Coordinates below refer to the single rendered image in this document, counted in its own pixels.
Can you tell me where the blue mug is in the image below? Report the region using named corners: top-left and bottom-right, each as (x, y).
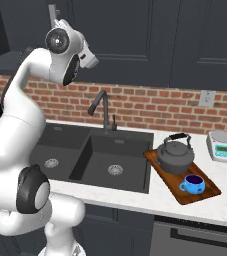
top-left (178, 173), bottom-right (206, 196)

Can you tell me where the white kitchen scale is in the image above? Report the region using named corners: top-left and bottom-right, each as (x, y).
top-left (205, 129), bottom-right (227, 164)

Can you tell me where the dark grey double sink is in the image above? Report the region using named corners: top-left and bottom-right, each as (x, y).
top-left (29, 122), bottom-right (155, 195)

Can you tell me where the dark cabinet door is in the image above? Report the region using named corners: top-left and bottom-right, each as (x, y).
top-left (169, 0), bottom-right (227, 93)
top-left (8, 0), bottom-right (70, 78)
top-left (68, 0), bottom-right (173, 89)

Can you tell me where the dark base cabinet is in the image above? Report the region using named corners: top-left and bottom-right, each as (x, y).
top-left (72, 203), bottom-right (156, 256)

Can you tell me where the dark grey tap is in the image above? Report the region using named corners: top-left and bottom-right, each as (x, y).
top-left (87, 89), bottom-right (118, 135)

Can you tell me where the dark range hood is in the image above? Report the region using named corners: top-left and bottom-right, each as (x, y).
top-left (0, 6), bottom-right (30, 76)

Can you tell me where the brown wooden tray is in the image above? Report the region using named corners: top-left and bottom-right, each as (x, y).
top-left (143, 148), bottom-right (223, 206)

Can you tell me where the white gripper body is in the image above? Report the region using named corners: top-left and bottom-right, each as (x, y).
top-left (83, 46), bottom-right (100, 70)

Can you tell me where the grey cabinet handle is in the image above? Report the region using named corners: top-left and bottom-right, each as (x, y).
top-left (48, 3), bottom-right (58, 30)

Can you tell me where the dark grey kettle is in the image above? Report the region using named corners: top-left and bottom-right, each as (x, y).
top-left (156, 132), bottom-right (196, 176)

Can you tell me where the black dishwasher handle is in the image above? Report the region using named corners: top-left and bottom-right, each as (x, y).
top-left (169, 226), bottom-right (227, 251)

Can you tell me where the grey dishwasher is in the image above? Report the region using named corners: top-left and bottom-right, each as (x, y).
top-left (149, 215), bottom-right (227, 256)

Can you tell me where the grey wall outlet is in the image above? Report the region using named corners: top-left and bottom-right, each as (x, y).
top-left (199, 89), bottom-right (217, 108)

